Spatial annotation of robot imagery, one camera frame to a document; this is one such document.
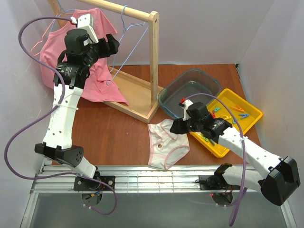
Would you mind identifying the white pink-trimmed underwear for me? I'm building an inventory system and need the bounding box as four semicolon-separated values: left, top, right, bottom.
147;119;190;170

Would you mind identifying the light blue wire hanger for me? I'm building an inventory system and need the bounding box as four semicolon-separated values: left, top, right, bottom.
105;5;149;86

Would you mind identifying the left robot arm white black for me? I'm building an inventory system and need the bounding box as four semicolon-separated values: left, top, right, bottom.
34;28;119;179

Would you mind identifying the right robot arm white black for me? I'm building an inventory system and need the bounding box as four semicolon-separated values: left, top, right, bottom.
170;100;301;206

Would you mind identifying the yellow clothespin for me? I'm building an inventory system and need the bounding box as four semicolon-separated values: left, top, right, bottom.
220;114;232;120

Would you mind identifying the orange clothespin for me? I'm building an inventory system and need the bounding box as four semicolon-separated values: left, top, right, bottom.
230;105;244;113

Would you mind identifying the teal transparent plastic tub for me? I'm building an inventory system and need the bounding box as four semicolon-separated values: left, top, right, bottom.
158;69;222;119

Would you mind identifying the pink t-shirt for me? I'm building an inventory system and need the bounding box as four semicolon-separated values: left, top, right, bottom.
39;8;128;104

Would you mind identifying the wooden clothes rack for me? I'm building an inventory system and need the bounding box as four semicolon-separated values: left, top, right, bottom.
47;0;164;124

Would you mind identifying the blue clothespin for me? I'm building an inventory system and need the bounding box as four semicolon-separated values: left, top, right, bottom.
239;114;249;119

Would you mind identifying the yellow plastic tray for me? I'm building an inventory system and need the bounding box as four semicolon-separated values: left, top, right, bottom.
190;88;263;158

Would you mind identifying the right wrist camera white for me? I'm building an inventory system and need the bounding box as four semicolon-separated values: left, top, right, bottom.
179;98;193;121

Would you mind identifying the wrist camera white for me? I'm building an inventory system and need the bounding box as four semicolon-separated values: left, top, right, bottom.
179;98;193;121
70;14;98;43

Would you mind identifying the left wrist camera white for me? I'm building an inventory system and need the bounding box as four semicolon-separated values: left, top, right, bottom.
70;14;98;43

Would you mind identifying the pink wire hanger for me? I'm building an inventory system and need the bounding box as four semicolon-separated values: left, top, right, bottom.
30;0;75;56

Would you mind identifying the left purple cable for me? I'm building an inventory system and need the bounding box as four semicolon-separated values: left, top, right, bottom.
4;16;79;180

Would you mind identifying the aluminium mounting rail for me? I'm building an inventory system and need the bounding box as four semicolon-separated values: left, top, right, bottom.
31;165;218;193

